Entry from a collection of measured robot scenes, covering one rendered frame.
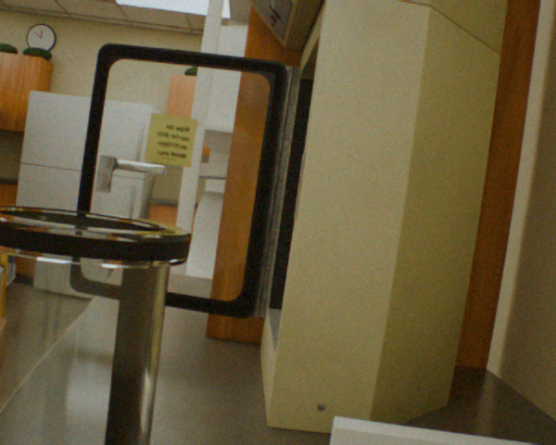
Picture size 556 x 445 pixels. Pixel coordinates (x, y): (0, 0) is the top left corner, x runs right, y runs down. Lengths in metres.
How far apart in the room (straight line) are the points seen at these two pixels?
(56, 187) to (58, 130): 0.51
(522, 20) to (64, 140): 4.97
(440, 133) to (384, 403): 0.31
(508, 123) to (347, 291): 0.55
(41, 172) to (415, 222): 5.27
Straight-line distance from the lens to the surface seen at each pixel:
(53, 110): 5.83
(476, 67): 0.80
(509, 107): 1.11
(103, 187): 0.99
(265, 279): 0.97
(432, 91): 0.70
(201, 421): 0.68
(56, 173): 5.78
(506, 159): 1.10
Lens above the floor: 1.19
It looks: 3 degrees down
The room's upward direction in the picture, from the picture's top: 8 degrees clockwise
